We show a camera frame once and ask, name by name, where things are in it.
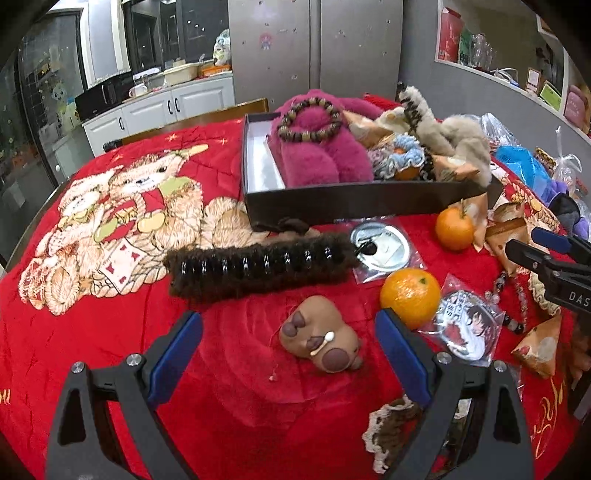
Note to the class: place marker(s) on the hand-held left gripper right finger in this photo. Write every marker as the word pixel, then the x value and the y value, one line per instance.
pixel 401 355

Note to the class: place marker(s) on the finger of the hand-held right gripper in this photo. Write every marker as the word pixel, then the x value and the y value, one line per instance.
pixel 531 254
pixel 551 240

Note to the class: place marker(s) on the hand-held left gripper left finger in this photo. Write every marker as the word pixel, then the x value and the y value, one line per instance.
pixel 175 355

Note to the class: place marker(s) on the triangular snack packet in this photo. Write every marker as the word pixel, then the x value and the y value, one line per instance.
pixel 364 127
pixel 480 214
pixel 538 348
pixel 501 240
pixel 455 167

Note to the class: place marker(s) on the brown capybara toy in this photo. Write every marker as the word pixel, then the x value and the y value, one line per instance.
pixel 318 332

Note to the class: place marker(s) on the brown furry hair claw clip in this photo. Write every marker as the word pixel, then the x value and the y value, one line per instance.
pixel 258 267

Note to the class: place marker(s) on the black cardboard box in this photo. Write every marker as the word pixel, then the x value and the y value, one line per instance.
pixel 323 203

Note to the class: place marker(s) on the cream crochet scrunchie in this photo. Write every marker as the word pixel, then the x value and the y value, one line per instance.
pixel 538 288

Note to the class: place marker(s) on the purple plush toy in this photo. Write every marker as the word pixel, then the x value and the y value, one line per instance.
pixel 568 207

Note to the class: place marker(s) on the clear plastic bag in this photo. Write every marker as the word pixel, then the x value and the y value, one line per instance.
pixel 496 129
pixel 570 173

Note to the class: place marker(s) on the brown white crochet coaster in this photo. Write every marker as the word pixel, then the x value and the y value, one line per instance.
pixel 392 424

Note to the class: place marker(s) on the round badge in clear bag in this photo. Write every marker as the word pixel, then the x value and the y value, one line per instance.
pixel 466 323

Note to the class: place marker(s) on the red printed bear blanket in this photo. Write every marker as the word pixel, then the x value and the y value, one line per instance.
pixel 231 415

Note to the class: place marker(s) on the blue plastic bag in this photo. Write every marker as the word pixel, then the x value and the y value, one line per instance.
pixel 521 164

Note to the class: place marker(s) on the round mirror in clear bag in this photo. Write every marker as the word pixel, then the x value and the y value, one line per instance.
pixel 388 251

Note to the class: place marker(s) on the beige plush toy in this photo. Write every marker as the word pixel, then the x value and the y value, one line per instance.
pixel 461 138

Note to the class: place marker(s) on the pink box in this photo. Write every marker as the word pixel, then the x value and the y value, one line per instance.
pixel 578 106

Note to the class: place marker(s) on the green card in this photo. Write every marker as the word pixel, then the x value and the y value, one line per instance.
pixel 550 94

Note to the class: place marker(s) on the pastel crochet scrunchie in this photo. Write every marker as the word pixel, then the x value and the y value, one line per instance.
pixel 413 150

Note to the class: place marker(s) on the green packet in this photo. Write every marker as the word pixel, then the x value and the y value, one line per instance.
pixel 465 46

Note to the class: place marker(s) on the magenta plush toy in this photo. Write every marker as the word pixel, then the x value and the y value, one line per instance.
pixel 323 157

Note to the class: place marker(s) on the red box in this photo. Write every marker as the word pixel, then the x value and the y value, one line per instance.
pixel 449 37

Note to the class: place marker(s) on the wooden chair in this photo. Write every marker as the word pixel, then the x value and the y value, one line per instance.
pixel 194 122

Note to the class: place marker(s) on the white kitchen cabinets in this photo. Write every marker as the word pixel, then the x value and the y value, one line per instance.
pixel 198 99

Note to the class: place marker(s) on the white mug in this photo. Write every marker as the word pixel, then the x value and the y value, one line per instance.
pixel 137 91

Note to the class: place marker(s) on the black microwave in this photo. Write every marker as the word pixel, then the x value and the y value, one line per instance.
pixel 101 97

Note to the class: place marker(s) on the cream basin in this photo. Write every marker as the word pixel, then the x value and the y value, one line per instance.
pixel 180 74

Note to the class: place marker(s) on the glass sliding door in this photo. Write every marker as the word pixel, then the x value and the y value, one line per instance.
pixel 41 92

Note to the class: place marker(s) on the silver double door fridge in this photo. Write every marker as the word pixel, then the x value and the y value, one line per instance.
pixel 314 50

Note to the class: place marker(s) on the printed plastic bag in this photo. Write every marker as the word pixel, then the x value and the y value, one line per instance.
pixel 222 48

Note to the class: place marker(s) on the small picture frame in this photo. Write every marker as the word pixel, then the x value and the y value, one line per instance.
pixel 533 79

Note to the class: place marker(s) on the white wall shelf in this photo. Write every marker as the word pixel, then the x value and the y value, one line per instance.
pixel 503 76

